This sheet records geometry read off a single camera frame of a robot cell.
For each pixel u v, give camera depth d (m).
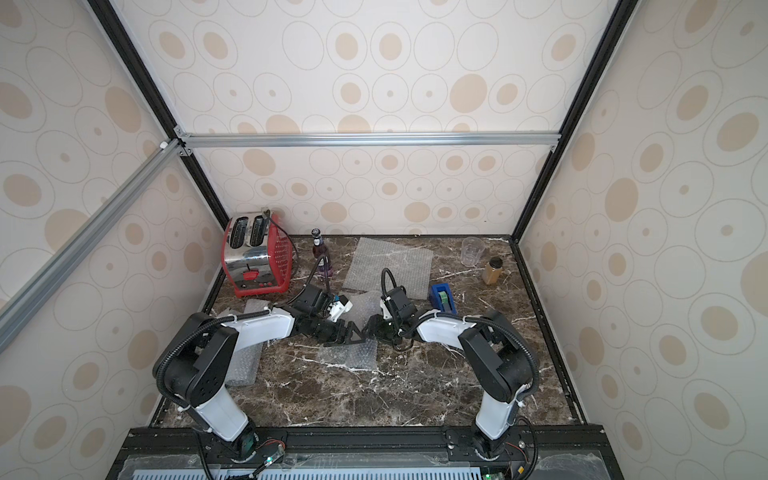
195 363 0.47
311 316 0.75
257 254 0.92
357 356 0.84
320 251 1.00
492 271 1.01
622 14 0.68
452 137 1.86
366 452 0.73
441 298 0.94
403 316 0.72
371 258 1.13
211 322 0.50
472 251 1.13
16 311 0.51
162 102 0.83
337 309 0.86
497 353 0.49
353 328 0.81
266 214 0.97
